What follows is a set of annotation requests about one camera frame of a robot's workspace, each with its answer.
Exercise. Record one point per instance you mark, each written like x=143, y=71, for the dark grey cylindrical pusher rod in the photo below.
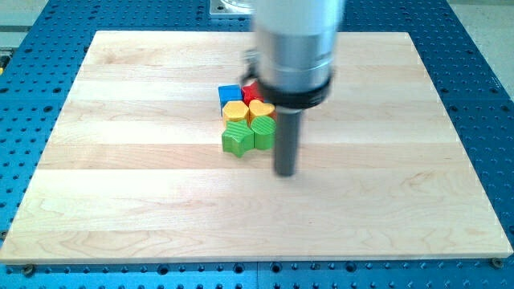
x=288, y=121

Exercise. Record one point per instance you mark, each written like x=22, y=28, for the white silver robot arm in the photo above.
x=294, y=44

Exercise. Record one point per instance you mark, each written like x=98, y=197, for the green circle block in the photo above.
x=264, y=132

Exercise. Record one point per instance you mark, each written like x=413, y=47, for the yellow heart block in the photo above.
x=259, y=108

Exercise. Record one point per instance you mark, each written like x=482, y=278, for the red star block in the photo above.
x=251, y=92

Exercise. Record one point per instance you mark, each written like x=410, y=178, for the green star block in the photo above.
x=237, y=138

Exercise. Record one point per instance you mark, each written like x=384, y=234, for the yellow hexagon block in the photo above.
x=235, y=111

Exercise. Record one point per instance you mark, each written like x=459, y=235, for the blue cube block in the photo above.
x=228, y=93

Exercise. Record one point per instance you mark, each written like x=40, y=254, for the light wooden board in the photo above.
x=134, y=171

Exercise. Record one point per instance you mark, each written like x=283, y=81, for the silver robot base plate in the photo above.
x=226, y=8

